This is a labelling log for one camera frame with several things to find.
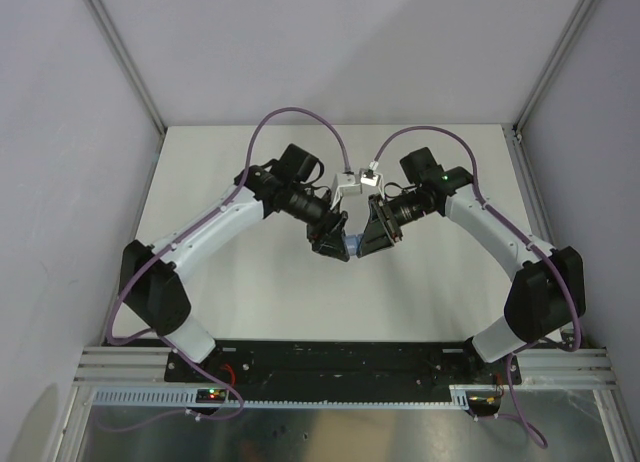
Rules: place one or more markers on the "grey cable duct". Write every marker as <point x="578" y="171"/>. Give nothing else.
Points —
<point x="452" y="398"/>

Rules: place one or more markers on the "aluminium frame post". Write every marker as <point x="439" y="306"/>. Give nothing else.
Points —
<point x="115" y="43"/>
<point x="575" y="25"/>

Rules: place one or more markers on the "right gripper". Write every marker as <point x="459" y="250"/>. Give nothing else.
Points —
<point x="376" y="237"/>

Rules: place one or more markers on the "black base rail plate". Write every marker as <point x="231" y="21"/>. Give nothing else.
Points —
<point x="348" y="371"/>

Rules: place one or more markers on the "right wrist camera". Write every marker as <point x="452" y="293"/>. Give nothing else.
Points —
<point x="370" y="178"/>

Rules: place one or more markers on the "left aluminium frame post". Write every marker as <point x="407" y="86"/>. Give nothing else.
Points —
<point x="115" y="43"/>

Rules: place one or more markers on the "blue pill organizer box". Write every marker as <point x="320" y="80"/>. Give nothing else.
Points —
<point x="352" y="243"/>

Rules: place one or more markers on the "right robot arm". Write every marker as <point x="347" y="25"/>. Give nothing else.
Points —
<point x="547" y="284"/>

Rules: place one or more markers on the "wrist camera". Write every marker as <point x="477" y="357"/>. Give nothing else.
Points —
<point x="344" y="185"/>
<point x="370" y="178"/>

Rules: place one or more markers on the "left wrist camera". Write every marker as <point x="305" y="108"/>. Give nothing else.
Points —
<point x="344" y="185"/>

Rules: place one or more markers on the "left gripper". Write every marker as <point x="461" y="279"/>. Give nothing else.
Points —
<point x="333" y="245"/>

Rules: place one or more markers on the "right aluminium frame post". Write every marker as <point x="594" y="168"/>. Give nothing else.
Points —
<point x="575" y="25"/>

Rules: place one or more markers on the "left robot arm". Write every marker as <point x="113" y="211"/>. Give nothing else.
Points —
<point x="152" y="277"/>

